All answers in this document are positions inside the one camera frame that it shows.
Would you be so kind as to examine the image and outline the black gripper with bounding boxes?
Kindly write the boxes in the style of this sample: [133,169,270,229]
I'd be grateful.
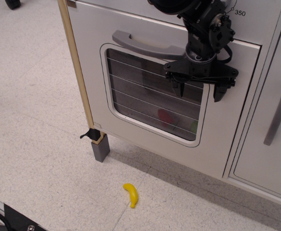
[164,48,239,103]

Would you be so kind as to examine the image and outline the white oven door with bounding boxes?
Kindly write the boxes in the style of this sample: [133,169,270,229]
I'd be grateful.
[66,0,261,178]

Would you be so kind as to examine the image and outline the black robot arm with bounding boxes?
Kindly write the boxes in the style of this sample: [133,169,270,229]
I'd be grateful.
[149,0,239,102]

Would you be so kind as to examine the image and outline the green toy apple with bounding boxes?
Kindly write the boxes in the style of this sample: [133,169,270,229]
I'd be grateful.
[190,121,198,134]

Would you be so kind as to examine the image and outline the red green toy pepper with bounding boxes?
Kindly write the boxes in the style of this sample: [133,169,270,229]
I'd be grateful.
[158,108,177,130]

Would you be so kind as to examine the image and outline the white toy kitchen cabinet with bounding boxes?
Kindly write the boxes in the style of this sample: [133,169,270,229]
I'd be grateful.
[58,0,281,204]

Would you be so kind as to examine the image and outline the white cupboard door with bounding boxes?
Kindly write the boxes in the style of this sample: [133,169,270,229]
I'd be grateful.
[229,33,281,201]

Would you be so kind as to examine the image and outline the grey cabinet foot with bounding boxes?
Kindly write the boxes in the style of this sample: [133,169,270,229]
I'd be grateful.
[91,135,110,163]

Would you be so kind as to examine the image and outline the yellow toy banana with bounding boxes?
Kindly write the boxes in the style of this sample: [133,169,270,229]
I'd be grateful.
[123,183,139,208]

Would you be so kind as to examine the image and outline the black caster wheel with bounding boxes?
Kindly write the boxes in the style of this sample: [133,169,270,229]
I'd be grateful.
[5,0,21,10]

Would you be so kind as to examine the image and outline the grey oven door handle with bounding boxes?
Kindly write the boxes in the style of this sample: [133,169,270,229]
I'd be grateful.
[112,30,185,60]

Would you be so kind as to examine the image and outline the silver cupboard door handle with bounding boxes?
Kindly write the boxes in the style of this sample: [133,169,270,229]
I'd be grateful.
[264,98,281,146]

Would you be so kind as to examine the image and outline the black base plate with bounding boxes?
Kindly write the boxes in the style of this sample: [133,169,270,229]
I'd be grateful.
[4,204,46,231]

